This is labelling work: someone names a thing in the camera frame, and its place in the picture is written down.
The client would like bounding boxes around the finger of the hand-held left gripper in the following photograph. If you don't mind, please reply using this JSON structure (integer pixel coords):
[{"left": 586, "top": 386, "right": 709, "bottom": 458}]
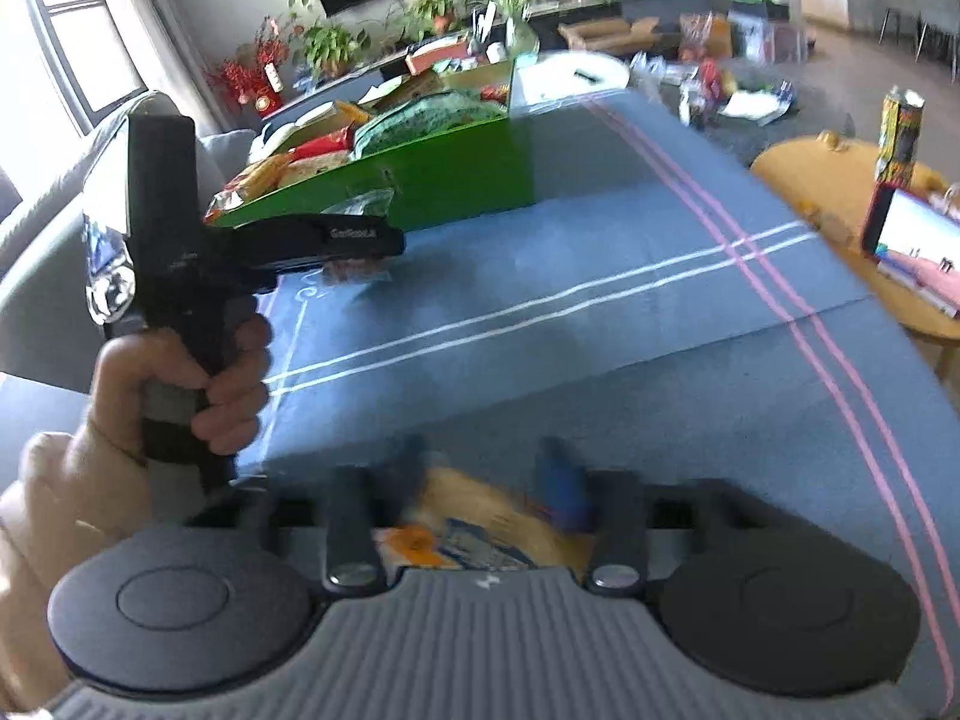
[{"left": 259, "top": 240, "right": 406, "bottom": 292}]

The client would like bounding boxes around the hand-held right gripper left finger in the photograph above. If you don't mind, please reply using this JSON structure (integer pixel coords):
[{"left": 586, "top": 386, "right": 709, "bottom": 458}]
[{"left": 187, "top": 441, "right": 432, "bottom": 597}]

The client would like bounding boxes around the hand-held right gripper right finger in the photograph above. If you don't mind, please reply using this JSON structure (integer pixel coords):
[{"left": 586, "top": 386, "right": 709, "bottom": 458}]
[{"left": 536, "top": 441, "right": 773, "bottom": 599}]

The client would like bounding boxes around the clear brown snack packet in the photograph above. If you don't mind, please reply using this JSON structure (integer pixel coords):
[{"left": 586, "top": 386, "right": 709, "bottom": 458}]
[{"left": 321, "top": 191, "right": 398, "bottom": 286}]

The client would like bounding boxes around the clear cracker packet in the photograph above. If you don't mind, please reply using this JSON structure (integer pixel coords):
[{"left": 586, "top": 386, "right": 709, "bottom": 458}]
[{"left": 371, "top": 465, "right": 601, "bottom": 575}]

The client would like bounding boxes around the red yellow striped chips bag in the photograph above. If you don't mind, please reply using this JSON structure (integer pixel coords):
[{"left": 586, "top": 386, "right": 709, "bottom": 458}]
[{"left": 206, "top": 152, "right": 297, "bottom": 218}]

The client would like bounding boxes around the large red cookie packet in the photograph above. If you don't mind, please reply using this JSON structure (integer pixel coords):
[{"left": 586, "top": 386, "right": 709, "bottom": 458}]
[{"left": 289, "top": 127, "right": 357, "bottom": 166}]

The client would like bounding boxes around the green cardboard box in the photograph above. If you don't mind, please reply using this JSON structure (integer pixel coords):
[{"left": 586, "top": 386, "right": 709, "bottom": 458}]
[{"left": 204, "top": 52, "right": 537, "bottom": 232}]

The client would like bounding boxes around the green snack bag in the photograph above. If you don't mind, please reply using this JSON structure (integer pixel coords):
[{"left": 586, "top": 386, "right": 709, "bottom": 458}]
[{"left": 352, "top": 90, "right": 511, "bottom": 158}]

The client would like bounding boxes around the person's left forearm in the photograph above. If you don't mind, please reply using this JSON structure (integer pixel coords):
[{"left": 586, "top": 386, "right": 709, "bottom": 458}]
[{"left": 0, "top": 510, "right": 151, "bottom": 713}]

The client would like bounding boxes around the person's left hand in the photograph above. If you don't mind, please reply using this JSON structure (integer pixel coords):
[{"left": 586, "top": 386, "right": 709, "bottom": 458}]
[{"left": 0, "top": 313, "right": 272, "bottom": 563}]

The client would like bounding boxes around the grey sofa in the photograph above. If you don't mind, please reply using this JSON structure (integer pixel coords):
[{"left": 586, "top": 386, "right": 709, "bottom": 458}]
[{"left": 0, "top": 90, "right": 260, "bottom": 391}]

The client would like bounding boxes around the blue striped tablecloth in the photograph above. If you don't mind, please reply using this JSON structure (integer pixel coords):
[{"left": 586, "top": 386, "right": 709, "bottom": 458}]
[{"left": 225, "top": 86, "right": 960, "bottom": 717}]

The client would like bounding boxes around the red berry decoration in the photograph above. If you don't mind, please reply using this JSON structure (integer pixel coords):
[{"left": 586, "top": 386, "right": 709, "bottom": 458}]
[{"left": 204, "top": 15, "right": 290, "bottom": 117}]

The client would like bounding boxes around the row of potted green plants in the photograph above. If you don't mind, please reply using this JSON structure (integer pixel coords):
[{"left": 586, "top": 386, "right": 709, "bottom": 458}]
[{"left": 300, "top": 0, "right": 773, "bottom": 80}]

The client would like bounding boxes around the window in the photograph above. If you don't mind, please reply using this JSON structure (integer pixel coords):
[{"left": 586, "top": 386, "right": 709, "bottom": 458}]
[{"left": 0, "top": 0, "right": 147, "bottom": 136}]

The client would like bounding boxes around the pink box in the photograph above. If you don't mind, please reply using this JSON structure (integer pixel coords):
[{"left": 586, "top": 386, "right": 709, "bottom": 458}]
[{"left": 405, "top": 36, "right": 470, "bottom": 76}]

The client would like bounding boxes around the white oval table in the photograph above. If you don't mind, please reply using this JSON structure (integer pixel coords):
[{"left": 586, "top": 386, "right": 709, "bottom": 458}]
[{"left": 514, "top": 52, "right": 631, "bottom": 110}]

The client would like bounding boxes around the spider plant in glass vase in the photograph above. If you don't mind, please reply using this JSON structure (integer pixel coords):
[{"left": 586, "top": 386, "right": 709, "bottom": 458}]
[{"left": 480, "top": 0, "right": 541, "bottom": 53}]

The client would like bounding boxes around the open cardboard box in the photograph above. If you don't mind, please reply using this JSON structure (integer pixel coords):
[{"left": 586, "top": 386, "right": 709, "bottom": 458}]
[{"left": 559, "top": 15, "right": 661, "bottom": 57}]

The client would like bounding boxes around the glass jar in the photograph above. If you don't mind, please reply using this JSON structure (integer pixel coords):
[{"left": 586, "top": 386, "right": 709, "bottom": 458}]
[{"left": 679, "top": 82, "right": 710, "bottom": 128}]

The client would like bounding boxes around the yellow round table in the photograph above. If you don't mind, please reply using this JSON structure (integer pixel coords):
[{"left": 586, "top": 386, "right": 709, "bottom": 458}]
[{"left": 750, "top": 133, "right": 960, "bottom": 391}]

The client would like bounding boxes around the white napkin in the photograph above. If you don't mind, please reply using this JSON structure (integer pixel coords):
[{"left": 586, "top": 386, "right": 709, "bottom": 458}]
[{"left": 716, "top": 90, "right": 781, "bottom": 127}]

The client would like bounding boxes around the dark marble round table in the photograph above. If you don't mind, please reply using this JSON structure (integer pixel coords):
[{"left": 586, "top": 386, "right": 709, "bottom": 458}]
[{"left": 630, "top": 56, "right": 856, "bottom": 166}]

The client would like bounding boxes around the smartphone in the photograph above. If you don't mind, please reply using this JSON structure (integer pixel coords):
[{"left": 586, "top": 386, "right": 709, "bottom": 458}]
[{"left": 861, "top": 181, "right": 960, "bottom": 320}]

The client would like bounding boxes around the dark tv cabinet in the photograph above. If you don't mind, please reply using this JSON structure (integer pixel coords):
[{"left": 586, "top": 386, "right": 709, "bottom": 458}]
[{"left": 259, "top": 0, "right": 710, "bottom": 117}]

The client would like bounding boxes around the yellow carton with plastic bag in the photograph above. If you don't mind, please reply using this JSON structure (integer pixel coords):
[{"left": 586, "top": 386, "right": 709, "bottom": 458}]
[{"left": 679, "top": 11, "right": 732, "bottom": 61}]

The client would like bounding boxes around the yellow black drink can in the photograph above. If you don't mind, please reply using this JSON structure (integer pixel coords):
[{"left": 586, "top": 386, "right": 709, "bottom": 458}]
[{"left": 876, "top": 86, "right": 925, "bottom": 185}]

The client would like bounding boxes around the clear storage bin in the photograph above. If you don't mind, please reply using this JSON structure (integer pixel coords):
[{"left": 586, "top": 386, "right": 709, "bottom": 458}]
[{"left": 727, "top": 11, "right": 811, "bottom": 65}]

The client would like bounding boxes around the grey dining chair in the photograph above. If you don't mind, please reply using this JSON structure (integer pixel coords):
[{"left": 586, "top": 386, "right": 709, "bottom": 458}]
[
  {"left": 919, "top": 0, "right": 960, "bottom": 65},
  {"left": 879, "top": 0, "right": 927, "bottom": 42}
]

